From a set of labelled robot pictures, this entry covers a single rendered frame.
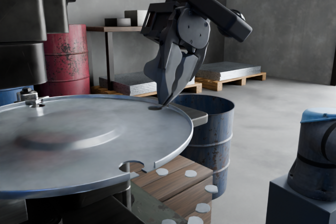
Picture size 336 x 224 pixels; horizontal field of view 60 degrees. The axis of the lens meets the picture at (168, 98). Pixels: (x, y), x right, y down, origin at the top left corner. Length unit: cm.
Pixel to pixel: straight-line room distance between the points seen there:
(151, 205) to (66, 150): 19
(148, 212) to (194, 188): 69
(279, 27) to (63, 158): 505
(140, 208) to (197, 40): 26
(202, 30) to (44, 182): 31
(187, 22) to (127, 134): 19
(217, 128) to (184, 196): 47
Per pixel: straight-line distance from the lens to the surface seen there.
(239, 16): 40
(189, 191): 110
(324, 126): 83
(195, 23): 45
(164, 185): 106
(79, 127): 35
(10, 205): 29
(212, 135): 144
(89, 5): 406
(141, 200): 47
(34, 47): 24
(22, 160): 30
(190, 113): 41
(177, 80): 44
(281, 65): 524
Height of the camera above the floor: 91
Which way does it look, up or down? 15 degrees down
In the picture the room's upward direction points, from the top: straight up
